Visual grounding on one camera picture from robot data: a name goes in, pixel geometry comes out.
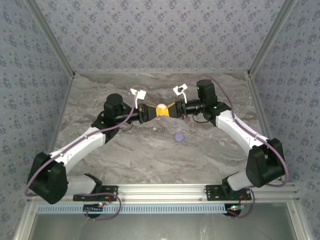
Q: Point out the small pink earbud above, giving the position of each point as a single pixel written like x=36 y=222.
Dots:
x=158 y=119

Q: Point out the pink earbud charging case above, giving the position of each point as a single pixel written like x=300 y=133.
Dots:
x=162 y=106

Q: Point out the small purple earbud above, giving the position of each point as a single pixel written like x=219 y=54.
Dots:
x=175 y=124

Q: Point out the purple earbud charging case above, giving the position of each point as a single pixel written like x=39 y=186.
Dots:
x=179 y=137

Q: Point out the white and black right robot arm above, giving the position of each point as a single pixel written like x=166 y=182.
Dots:
x=237 y=130

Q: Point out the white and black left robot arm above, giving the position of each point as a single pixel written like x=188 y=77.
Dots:
x=85 y=150

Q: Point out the small black controller board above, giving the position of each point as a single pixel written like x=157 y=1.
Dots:
x=91 y=208
x=231 y=211

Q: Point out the grey metal panel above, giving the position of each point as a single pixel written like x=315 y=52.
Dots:
x=162 y=227

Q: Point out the thin aluminium table edge rail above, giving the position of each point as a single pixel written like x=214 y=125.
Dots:
x=162 y=72

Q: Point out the aluminium table side rail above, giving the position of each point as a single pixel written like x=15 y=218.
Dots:
x=59 y=125
x=261 y=117

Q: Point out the long aluminium mounting rail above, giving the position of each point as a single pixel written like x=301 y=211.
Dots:
x=162 y=192

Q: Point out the slanted aluminium frame post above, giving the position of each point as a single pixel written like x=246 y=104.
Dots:
x=54 y=41
x=268 y=41

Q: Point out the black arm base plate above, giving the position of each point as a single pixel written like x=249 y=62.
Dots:
x=212 y=192
x=111 y=188

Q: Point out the aluminium frame leg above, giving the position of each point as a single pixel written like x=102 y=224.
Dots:
x=297 y=222
x=25 y=220

